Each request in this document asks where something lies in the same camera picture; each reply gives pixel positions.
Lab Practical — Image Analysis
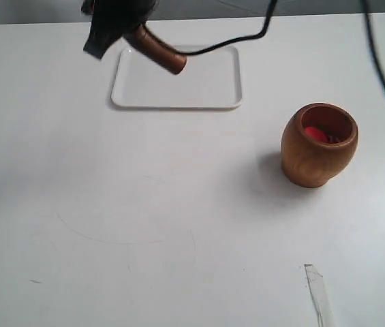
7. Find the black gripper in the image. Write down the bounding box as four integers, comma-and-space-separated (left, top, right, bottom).
81, 1, 155, 60

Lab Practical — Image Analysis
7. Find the brown wooden pestle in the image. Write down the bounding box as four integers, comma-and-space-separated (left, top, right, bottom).
125, 25, 187, 75

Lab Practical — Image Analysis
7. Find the red object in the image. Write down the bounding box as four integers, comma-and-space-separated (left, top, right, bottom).
305, 126, 329, 143

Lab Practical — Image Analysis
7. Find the brown wooden pot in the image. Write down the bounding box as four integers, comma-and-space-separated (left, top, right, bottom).
281, 103, 358, 188

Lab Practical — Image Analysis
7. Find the white rectangular tray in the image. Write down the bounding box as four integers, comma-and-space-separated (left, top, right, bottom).
110, 46, 243, 110

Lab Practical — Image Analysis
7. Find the clear tape strip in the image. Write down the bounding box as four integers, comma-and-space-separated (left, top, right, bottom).
304, 264, 336, 327

